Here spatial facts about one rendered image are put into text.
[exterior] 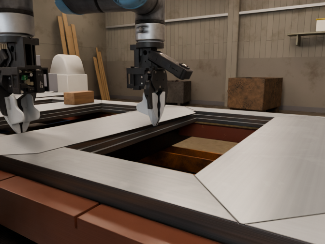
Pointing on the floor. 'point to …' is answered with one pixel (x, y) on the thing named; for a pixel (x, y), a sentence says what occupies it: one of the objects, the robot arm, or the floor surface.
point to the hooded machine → (69, 73)
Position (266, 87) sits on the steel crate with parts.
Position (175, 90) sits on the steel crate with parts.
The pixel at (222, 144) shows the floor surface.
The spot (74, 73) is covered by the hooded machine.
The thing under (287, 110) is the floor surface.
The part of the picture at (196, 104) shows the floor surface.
